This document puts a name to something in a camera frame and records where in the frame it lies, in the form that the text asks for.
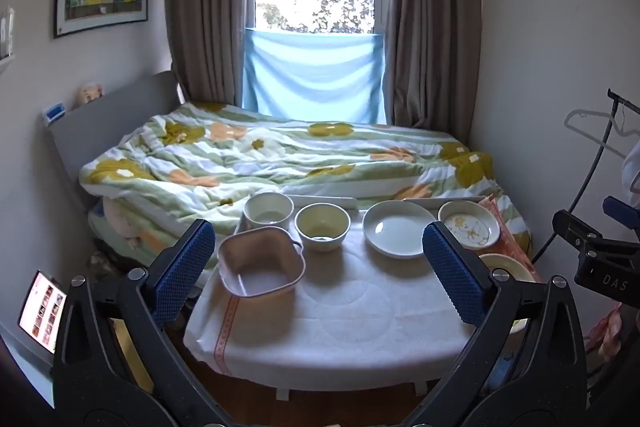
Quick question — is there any floral striped blanket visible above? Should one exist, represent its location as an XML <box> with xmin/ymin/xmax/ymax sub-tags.
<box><xmin>78</xmin><ymin>102</ymin><xmax>533</xmax><ymax>258</ymax></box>

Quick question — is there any white hanging garment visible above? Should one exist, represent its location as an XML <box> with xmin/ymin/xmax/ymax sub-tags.
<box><xmin>620</xmin><ymin>152</ymin><xmax>640</xmax><ymax>208</ymax></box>

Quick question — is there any pink square basin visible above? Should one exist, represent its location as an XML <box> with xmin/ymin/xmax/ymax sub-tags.
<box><xmin>217</xmin><ymin>227</ymin><xmax>306</xmax><ymax>298</ymax></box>

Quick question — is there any small plush toy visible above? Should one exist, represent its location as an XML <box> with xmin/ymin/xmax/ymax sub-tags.
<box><xmin>79</xmin><ymin>82</ymin><xmax>106</xmax><ymax>106</ymax></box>

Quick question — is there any brown curtain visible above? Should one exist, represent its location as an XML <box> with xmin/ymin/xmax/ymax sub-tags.
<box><xmin>164</xmin><ymin>0</ymin><xmax>261</xmax><ymax>110</ymax></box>
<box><xmin>385</xmin><ymin>0</ymin><xmax>483</xmax><ymax>142</ymax></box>

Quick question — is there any white clothes hanger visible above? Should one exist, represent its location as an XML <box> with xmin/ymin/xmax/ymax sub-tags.
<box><xmin>564</xmin><ymin>108</ymin><xmax>640</xmax><ymax>158</ymax></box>

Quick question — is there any white towel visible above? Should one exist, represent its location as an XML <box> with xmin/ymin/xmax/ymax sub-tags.
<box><xmin>183</xmin><ymin>207</ymin><xmax>481</xmax><ymax>390</ymax></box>

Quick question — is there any yellow rimmed bowl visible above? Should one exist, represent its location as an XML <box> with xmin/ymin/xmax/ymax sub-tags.
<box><xmin>294</xmin><ymin>203</ymin><xmax>351</xmax><ymax>253</ymax></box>

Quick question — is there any plain white plate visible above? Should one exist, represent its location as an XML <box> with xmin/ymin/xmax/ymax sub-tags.
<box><xmin>362</xmin><ymin>200</ymin><xmax>441</xmax><ymax>260</ymax></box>

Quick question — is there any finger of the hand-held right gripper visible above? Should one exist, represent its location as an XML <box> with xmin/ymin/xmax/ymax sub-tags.
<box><xmin>552</xmin><ymin>209</ymin><xmax>613</xmax><ymax>258</ymax></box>
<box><xmin>602</xmin><ymin>195</ymin><xmax>640</xmax><ymax>224</ymax></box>

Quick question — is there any yellow rimmed plate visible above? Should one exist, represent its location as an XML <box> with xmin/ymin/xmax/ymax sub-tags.
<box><xmin>477</xmin><ymin>253</ymin><xmax>538</xmax><ymax>335</ymax></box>

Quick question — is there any orange floral towel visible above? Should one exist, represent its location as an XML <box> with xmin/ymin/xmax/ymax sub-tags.
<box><xmin>475</xmin><ymin>194</ymin><xmax>546</xmax><ymax>283</ymax></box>

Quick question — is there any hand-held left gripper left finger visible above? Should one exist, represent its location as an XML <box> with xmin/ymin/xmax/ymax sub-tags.
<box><xmin>52</xmin><ymin>218</ymin><xmax>236</xmax><ymax>427</ymax></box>

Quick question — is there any clear container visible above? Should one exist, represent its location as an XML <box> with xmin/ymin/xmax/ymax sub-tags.
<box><xmin>0</xmin><ymin>6</ymin><xmax>16</xmax><ymax>58</ymax></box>

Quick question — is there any plain white bowl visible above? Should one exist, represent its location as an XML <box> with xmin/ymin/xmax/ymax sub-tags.
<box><xmin>243</xmin><ymin>192</ymin><xmax>295</xmax><ymax>229</ymax></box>

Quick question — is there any light blue cloth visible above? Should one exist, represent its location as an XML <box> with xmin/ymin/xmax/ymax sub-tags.
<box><xmin>241</xmin><ymin>28</ymin><xmax>388</xmax><ymax>125</ymax></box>

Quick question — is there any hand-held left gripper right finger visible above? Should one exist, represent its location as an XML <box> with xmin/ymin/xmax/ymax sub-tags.
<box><xmin>415</xmin><ymin>221</ymin><xmax>588</xmax><ymax>427</ymax></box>

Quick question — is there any black clothes rack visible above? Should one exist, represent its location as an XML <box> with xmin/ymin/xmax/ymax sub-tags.
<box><xmin>530</xmin><ymin>89</ymin><xmax>640</xmax><ymax>263</ymax></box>

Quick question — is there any grey bed headboard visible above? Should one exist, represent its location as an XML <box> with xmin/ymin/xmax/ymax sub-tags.
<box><xmin>46</xmin><ymin>71</ymin><xmax>186</xmax><ymax>208</ymax></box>

